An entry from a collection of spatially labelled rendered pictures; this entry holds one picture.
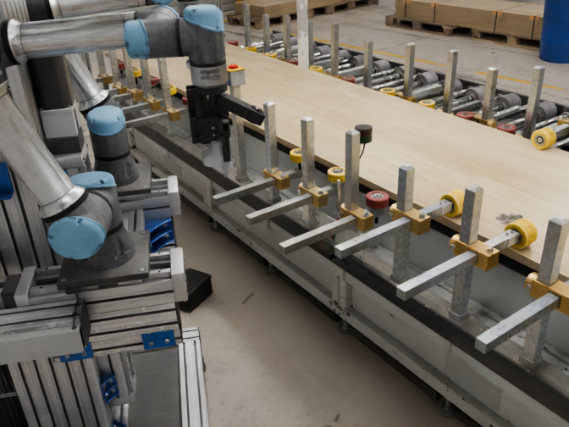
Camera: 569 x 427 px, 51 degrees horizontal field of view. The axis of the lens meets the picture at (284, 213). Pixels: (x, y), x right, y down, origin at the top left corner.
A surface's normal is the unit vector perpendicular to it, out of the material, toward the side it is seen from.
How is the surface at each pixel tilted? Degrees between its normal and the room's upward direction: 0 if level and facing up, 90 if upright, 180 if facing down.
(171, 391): 0
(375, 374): 0
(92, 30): 68
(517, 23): 90
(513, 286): 90
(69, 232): 97
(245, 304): 0
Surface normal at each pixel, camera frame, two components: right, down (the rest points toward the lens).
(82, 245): 0.12, 0.57
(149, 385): -0.04, -0.88
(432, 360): -0.82, 0.30
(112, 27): 0.03, 0.11
